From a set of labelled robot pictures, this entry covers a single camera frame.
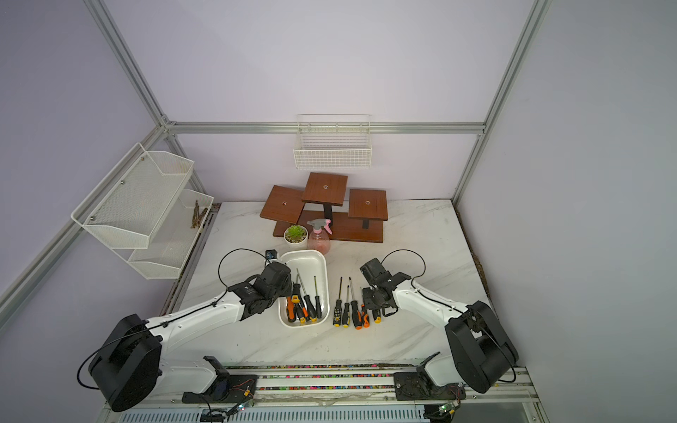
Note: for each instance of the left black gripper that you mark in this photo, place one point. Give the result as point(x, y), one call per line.
point(287, 288)

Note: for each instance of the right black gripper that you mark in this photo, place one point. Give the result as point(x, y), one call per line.
point(369, 301)

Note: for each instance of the white plastic storage box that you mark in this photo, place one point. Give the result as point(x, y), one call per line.
point(308, 263)

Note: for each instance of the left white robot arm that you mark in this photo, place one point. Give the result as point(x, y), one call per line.
point(135, 363)

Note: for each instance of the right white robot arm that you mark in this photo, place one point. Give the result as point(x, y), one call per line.
point(481, 350)

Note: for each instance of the small potted green plant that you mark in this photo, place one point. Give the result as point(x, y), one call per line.
point(296, 237)

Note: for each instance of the pink spray bottle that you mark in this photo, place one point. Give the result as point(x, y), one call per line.
point(319, 236)

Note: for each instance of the brown wooden tiered stand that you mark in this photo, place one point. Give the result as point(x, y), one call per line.
point(354, 214)

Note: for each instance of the brown twigs on shelf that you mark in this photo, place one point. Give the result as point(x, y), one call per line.
point(199, 213)

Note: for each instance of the lower white mesh shelf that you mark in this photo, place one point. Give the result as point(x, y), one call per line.
point(169, 251)

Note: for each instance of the white mesh shelf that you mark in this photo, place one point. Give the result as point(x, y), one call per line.
point(169, 251)
point(126, 211)

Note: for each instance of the upper white mesh shelf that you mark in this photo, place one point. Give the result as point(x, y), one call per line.
point(126, 211)

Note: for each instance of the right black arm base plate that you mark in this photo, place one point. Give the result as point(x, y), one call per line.
point(418, 385)

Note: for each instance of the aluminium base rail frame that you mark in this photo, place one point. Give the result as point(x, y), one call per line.
point(345, 393)

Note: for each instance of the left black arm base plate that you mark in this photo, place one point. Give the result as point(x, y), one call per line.
point(225, 389)

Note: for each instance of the white wire wall basket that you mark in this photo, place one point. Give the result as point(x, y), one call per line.
point(333, 142)

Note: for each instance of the aluminium cage frame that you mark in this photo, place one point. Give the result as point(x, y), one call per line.
point(15, 298)

